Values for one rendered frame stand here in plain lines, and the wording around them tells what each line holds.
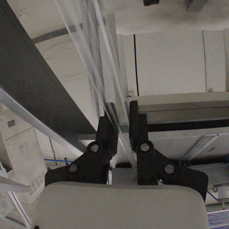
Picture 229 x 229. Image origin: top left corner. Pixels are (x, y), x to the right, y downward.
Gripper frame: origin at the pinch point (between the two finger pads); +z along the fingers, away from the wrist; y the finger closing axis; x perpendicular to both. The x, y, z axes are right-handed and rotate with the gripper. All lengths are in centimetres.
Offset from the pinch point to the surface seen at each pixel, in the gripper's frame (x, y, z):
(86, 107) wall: -121, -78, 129
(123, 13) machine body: 0, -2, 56
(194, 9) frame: 1, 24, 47
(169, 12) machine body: -2, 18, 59
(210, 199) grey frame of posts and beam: -48, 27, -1
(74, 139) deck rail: -5.6, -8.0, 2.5
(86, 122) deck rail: -7.7, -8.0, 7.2
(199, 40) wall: -58, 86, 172
